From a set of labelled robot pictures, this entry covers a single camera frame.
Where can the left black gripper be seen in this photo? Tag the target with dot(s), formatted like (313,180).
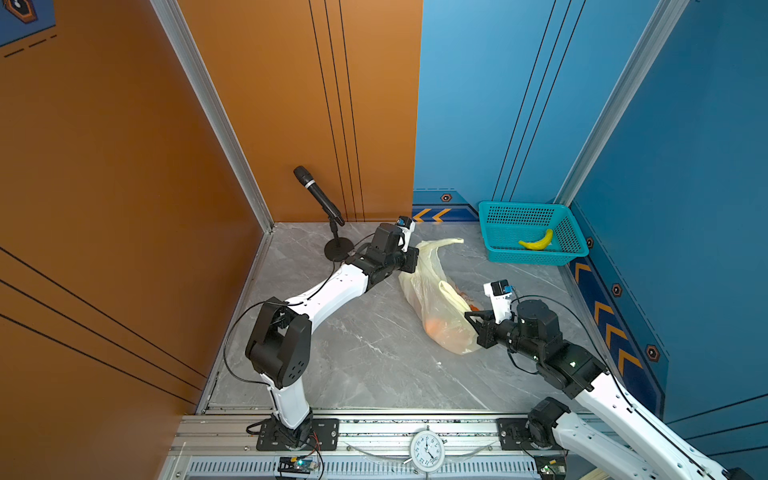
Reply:
(409,259)

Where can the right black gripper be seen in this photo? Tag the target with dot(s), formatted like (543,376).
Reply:
(483,330)

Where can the yellowish printed plastic bag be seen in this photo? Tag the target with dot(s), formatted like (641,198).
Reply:
(436,301)

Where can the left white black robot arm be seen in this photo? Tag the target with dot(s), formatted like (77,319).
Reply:
(279,345)

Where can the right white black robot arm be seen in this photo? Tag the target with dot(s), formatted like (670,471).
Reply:
(646,448)

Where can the black microphone on stand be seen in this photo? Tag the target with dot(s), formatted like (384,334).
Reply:
(337,248)

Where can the teal plastic basket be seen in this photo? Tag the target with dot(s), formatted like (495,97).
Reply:
(504,224)

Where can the yellow banana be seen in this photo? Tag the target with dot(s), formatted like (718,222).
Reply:
(540,244)

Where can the white analog clock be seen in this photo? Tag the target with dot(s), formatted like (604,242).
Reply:
(427,451)

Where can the circuit board right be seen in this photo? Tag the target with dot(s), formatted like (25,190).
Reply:
(551,468)

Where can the green circuit board left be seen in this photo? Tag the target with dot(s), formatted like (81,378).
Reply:
(298,467)

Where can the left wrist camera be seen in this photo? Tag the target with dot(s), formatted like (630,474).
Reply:
(407,227)

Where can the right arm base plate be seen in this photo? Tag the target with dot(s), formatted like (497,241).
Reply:
(518,434)

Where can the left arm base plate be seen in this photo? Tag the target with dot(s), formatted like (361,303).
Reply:
(313,433)

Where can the aluminium front rail frame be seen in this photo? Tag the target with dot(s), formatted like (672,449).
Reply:
(399,445)

